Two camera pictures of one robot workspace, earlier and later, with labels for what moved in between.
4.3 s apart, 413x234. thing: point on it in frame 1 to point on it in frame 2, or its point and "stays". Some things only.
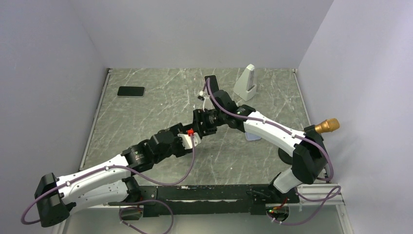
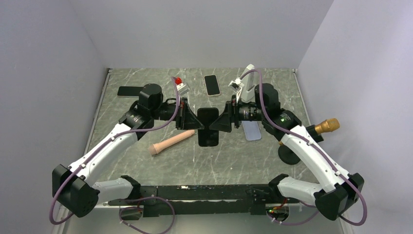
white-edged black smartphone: [214, 83] stays
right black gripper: [199, 116] to [223, 123]
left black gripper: [181, 150] to [190, 121]
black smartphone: [131, 91] stays
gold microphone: [328, 126] stays
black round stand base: [285, 157] stays
